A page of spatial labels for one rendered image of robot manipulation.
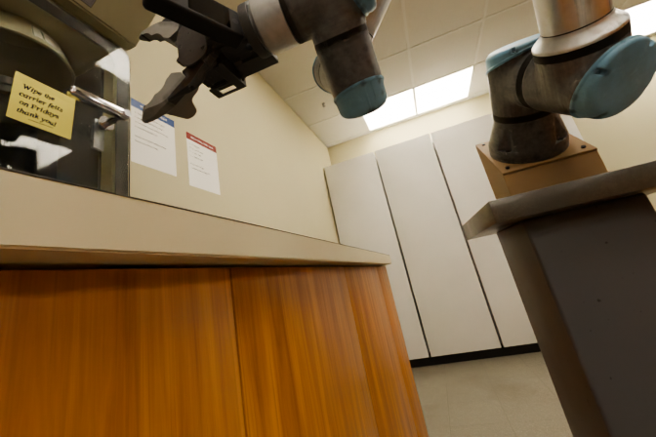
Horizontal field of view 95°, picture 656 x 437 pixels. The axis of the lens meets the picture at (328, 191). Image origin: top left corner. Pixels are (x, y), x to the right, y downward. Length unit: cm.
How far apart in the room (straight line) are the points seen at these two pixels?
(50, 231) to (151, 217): 6
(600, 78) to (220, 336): 58
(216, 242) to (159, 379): 11
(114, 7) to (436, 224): 292
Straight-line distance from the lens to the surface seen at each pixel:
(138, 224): 25
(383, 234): 322
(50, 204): 22
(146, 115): 50
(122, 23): 80
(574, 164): 77
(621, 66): 60
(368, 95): 43
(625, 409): 73
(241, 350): 37
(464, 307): 320
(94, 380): 26
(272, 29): 43
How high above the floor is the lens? 85
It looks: 18 degrees up
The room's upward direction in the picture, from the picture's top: 12 degrees counter-clockwise
